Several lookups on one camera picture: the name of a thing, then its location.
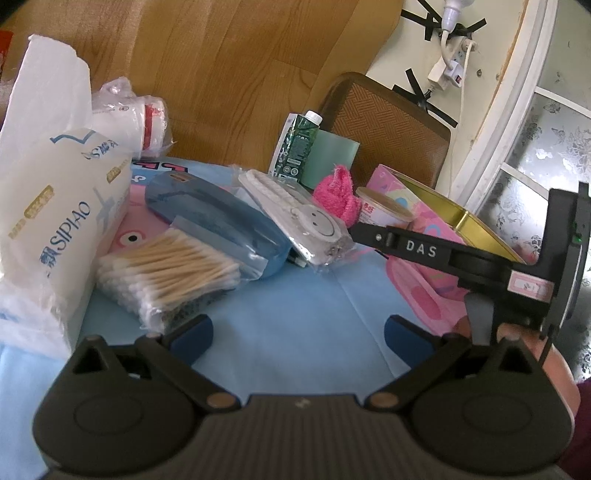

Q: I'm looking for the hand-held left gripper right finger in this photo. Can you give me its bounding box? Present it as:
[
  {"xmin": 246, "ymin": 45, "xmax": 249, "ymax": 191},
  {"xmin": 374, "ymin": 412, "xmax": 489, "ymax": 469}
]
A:
[{"xmin": 365, "ymin": 315, "xmax": 544, "ymax": 400}]

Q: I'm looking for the blue pouch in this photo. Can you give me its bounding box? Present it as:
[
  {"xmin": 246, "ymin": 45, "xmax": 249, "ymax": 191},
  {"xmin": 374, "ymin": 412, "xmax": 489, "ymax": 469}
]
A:
[{"xmin": 144, "ymin": 170, "xmax": 293, "ymax": 280}]

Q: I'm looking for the white power cable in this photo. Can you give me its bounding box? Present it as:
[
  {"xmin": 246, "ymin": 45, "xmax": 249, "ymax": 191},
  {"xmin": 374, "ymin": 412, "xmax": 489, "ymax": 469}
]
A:
[{"xmin": 459, "ymin": 42, "xmax": 475, "ymax": 121}]

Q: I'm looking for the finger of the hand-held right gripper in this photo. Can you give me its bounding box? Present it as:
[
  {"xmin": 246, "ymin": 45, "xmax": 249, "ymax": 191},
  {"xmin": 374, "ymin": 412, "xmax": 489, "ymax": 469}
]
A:
[{"xmin": 349, "ymin": 222, "xmax": 463, "ymax": 278}]

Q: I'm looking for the white smiley cable package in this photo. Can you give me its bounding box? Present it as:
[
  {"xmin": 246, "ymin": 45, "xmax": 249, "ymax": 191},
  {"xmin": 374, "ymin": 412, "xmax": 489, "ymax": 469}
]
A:
[{"xmin": 237, "ymin": 168, "xmax": 355, "ymax": 278}]

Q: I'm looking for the white plug adapter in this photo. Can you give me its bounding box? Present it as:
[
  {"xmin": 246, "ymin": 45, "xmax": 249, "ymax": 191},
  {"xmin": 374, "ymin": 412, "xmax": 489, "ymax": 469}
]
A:
[{"xmin": 440, "ymin": 0, "xmax": 477, "ymax": 34}]

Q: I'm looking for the plastic-wrapped paper cup stack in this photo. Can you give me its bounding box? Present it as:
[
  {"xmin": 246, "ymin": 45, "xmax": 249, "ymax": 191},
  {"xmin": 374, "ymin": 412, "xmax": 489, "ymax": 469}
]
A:
[{"xmin": 91, "ymin": 78, "xmax": 172, "ymax": 158}]

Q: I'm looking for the person's right hand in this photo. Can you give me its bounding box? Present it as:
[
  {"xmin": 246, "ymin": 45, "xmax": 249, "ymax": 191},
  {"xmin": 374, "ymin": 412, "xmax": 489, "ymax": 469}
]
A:
[{"xmin": 496, "ymin": 322, "xmax": 581, "ymax": 417}]

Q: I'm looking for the bag of cotton swabs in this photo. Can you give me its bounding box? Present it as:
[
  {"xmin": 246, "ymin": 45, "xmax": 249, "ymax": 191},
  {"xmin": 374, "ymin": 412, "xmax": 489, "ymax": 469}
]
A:
[{"xmin": 95, "ymin": 217, "xmax": 269, "ymax": 334}]

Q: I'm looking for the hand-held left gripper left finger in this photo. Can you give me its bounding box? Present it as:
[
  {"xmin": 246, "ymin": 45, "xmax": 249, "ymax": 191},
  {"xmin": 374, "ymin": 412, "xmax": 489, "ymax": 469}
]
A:
[{"xmin": 69, "ymin": 314, "xmax": 242, "ymax": 400}]

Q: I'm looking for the white tissue pack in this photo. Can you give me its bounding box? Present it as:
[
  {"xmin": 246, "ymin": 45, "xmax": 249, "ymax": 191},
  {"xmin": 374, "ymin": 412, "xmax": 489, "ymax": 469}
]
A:
[{"xmin": 0, "ymin": 34, "xmax": 136, "ymax": 361}]

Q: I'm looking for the white power strip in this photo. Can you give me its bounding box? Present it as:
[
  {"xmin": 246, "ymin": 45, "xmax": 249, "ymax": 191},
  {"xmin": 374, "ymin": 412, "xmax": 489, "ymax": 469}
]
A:
[{"xmin": 426, "ymin": 38, "xmax": 477, "ymax": 94}]

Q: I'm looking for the pink tin box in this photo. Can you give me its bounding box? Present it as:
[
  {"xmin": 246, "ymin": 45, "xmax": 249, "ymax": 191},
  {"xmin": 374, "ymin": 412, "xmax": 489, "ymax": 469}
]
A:
[{"xmin": 367, "ymin": 163, "xmax": 528, "ymax": 335}]

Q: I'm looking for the brown woven chair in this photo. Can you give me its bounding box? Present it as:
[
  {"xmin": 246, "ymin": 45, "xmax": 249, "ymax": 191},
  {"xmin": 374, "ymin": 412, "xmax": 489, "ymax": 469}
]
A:
[{"xmin": 318, "ymin": 71, "xmax": 452, "ymax": 197}]

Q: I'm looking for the green drink carton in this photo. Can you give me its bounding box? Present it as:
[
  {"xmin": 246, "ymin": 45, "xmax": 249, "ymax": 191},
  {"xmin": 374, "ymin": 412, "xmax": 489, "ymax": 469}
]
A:
[{"xmin": 269, "ymin": 110, "xmax": 324, "ymax": 186}]

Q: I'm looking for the pink fluffy cloth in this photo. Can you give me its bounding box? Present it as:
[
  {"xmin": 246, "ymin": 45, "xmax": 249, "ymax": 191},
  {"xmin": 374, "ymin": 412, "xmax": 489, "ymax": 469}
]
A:
[{"xmin": 313, "ymin": 163, "xmax": 364, "ymax": 228}]

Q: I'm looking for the white frosted window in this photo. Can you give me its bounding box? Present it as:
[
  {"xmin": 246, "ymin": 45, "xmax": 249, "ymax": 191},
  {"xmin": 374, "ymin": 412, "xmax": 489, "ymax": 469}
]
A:
[{"xmin": 450, "ymin": 0, "xmax": 591, "ymax": 384}]

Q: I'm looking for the teal cup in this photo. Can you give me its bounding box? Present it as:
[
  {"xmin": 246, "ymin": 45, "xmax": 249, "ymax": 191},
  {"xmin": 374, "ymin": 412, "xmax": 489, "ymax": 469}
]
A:
[{"xmin": 301, "ymin": 129, "xmax": 361, "ymax": 191}]

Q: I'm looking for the black tape strip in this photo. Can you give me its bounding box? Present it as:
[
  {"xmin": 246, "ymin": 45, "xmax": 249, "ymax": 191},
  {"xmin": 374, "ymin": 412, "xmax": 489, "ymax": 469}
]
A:
[
  {"xmin": 400, "ymin": 6, "xmax": 445, "ymax": 41},
  {"xmin": 449, "ymin": 18, "xmax": 488, "ymax": 37},
  {"xmin": 392, "ymin": 68, "xmax": 459, "ymax": 129}
]

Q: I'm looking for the brown wood-grain board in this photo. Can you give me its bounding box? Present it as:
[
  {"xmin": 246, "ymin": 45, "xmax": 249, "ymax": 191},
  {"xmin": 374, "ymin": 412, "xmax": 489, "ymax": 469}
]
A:
[{"xmin": 58, "ymin": 0, "xmax": 408, "ymax": 171}]

